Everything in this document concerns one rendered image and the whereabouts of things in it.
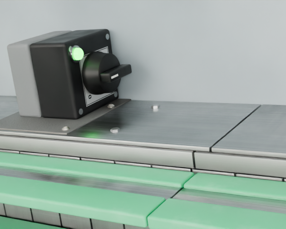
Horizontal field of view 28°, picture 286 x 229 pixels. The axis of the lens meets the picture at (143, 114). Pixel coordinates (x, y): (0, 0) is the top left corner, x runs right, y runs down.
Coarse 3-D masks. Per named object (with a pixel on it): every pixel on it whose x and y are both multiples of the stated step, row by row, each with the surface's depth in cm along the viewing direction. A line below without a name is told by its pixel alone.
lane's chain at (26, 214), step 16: (96, 160) 51; (112, 160) 51; (240, 176) 44; (256, 176) 43; (272, 176) 43; (0, 208) 61; (16, 208) 59; (48, 224) 57; (64, 224) 56; (80, 224) 55; (96, 224) 54; (112, 224) 53
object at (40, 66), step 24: (24, 48) 58; (48, 48) 56; (72, 48) 56; (96, 48) 59; (24, 72) 59; (48, 72) 57; (72, 72) 56; (24, 96) 60; (48, 96) 58; (72, 96) 57; (96, 96) 60
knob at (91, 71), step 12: (84, 60) 58; (96, 60) 57; (108, 60) 58; (84, 72) 57; (96, 72) 57; (108, 72) 56; (120, 72) 57; (84, 84) 58; (96, 84) 57; (108, 84) 58
